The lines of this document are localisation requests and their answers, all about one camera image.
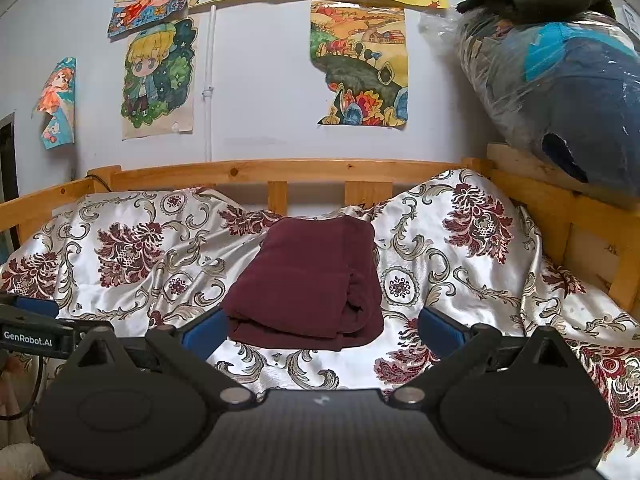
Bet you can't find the plastic bag of clothes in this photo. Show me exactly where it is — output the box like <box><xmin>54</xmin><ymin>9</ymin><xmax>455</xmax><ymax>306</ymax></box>
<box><xmin>420</xmin><ymin>7</ymin><xmax>640</xmax><ymax>198</ymax></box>

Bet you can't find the landscape wall poster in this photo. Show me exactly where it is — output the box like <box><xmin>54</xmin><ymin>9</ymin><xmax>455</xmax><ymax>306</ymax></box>
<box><xmin>310</xmin><ymin>1</ymin><xmax>410</xmax><ymax>130</ymax></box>

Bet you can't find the wooden bed frame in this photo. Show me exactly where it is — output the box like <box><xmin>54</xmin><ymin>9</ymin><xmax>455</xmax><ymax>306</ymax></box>
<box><xmin>0</xmin><ymin>157</ymin><xmax>640</xmax><ymax>313</ymax></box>

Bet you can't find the floral satin blanket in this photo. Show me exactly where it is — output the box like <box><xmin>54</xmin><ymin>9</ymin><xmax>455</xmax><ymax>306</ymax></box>
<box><xmin>0</xmin><ymin>168</ymin><xmax>640</xmax><ymax>461</ymax></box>

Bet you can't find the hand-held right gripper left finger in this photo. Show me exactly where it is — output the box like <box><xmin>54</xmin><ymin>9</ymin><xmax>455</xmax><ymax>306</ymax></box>
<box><xmin>65</xmin><ymin>305</ymin><xmax>256</xmax><ymax>408</ymax></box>

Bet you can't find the orange-haired figure wall poster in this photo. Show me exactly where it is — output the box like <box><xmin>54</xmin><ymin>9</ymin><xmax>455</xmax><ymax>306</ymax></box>
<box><xmin>32</xmin><ymin>57</ymin><xmax>78</xmax><ymax>151</ymax></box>

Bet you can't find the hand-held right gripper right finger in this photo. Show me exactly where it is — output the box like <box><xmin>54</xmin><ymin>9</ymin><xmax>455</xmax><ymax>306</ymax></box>
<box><xmin>387</xmin><ymin>306</ymin><xmax>583</xmax><ymax>408</ymax></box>

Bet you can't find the light wooden plank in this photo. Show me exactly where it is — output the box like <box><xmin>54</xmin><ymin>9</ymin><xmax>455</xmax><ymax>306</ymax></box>
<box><xmin>486</xmin><ymin>142</ymin><xmax>640</xmax><ymax>211</ymax></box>

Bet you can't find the maroon garment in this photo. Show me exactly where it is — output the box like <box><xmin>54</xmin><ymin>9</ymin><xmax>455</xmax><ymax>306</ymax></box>
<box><xmin>221</xmin><ymin>215</ymin><xmax>386</xmax><ymax>352</ymax></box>

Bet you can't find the black cable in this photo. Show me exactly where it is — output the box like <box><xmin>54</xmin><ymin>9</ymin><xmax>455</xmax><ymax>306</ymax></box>
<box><xmin>20</xmin><ymin>355</ymin><xmax>51</xmax><ymax>413</ymax></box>

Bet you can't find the dark framed panel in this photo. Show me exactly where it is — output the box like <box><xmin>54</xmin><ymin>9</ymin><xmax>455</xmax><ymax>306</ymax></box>
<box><xmin>0</xmin><ymin>112</ymin><xmax>21</xmax><ymax>246</ymax></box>

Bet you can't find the blond figure wall poster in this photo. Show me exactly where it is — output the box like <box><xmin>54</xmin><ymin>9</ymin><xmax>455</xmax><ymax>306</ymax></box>
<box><xmin>120</xmin><ymin>15</ymin><xmax>201</xmax><ymax>141</ymax></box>

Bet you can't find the person's left forearm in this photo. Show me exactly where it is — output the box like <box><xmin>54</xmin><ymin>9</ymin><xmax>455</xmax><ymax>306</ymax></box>
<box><xmin>0</xmin><ymin>357</ymin><xmax>51</xmax><ymax>480</ymax></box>

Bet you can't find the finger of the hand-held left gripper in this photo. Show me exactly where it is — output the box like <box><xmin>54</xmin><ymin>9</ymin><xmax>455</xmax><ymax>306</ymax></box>
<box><xmin>0</xmin><ymin>292</ymin><xmax>61</xmax><ymax>318</ymax></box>

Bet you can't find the white wall pipe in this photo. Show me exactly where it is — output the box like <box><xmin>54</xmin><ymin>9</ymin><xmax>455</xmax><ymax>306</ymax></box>
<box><xmin>201</xmin><ymin>4</ymin><xmax>218</xmax><ymax>163</ymax></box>

